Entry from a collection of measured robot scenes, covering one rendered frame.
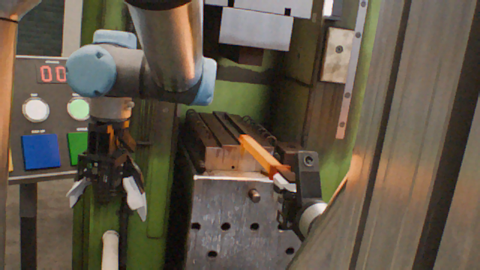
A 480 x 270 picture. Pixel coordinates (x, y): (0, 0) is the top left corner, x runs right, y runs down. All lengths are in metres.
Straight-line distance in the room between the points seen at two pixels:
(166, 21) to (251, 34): 0.80
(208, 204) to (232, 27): 0.48
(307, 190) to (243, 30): 0.52
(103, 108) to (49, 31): 6.63
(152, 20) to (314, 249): 0.35
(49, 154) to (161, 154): 0.46
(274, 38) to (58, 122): 0.60
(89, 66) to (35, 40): 6.81
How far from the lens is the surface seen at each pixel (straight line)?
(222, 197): 1.24
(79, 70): 0.66
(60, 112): 1.07
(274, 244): 1.36
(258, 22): 1.22
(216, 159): 1.26
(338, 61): 1.45
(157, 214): 1.46
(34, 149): 1.02
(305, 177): 0.87
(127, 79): 0.67
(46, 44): 7.43
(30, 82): 1.07
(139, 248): 1.51
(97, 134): 0.79
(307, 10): 1.27
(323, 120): 1.49
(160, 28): 0.44
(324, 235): 0.58
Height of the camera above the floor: 1.32
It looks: 13 degrees down
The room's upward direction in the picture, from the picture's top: 8 degrees clockwise
